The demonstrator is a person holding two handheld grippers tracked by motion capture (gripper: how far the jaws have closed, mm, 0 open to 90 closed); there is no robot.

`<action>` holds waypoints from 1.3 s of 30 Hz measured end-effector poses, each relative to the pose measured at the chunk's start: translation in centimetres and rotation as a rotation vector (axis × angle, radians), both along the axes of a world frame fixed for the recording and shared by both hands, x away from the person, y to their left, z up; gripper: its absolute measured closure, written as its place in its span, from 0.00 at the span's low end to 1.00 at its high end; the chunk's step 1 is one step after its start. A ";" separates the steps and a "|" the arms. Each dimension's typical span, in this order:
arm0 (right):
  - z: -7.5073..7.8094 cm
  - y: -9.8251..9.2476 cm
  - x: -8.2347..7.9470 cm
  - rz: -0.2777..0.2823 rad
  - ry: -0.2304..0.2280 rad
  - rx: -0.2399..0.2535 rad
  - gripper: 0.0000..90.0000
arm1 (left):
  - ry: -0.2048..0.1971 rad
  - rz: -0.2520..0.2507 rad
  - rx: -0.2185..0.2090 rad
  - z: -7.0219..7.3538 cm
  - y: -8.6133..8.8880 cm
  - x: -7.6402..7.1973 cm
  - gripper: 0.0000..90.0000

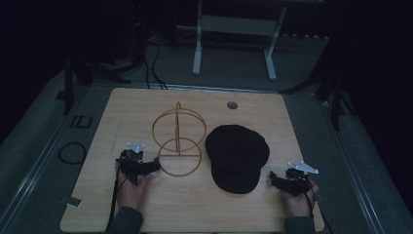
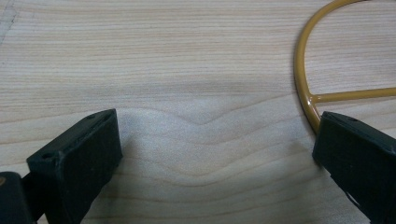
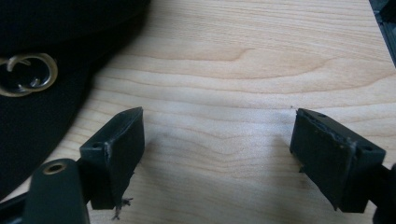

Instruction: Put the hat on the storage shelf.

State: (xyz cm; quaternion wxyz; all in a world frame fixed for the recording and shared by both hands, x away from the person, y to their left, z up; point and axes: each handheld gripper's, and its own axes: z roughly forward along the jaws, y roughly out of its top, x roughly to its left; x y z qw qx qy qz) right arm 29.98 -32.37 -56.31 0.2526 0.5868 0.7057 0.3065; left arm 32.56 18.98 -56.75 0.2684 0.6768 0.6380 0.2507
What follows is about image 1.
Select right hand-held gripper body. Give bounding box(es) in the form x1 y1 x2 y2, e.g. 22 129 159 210
282 160 320 197

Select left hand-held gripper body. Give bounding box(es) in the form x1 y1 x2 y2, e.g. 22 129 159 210
119 141 148 187

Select gold wire hat stand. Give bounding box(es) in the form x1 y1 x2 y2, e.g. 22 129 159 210
151 100 207 178

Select black cap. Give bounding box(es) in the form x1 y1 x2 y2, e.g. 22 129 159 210
205 124 271 195

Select person's right hand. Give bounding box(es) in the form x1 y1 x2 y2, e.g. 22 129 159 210
280 178 320 218

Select person's left hand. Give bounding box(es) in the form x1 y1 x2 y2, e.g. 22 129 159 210
114 161 154 211

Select black floor tape marking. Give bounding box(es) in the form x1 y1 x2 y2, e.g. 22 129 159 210
69 114 94 130

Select black tripod stand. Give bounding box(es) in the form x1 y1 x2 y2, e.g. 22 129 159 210
278 69 357 132
54 57 132 117

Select white metal stand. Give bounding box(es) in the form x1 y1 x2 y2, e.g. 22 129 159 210
191 0 289 82

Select right hand-held gripper cable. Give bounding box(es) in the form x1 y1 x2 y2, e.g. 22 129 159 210
291 171 333 234

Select hand-held gripper cable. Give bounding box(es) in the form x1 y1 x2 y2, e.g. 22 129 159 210
104 158 129 234
291 171 333 234

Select left hand-held gripper cable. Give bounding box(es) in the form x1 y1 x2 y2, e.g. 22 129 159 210
104 158 129 234

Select black cable loop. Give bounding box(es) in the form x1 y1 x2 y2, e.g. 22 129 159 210
57 141 88 166

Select black floor cables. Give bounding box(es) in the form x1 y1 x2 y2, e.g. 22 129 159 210
141 41 169 91

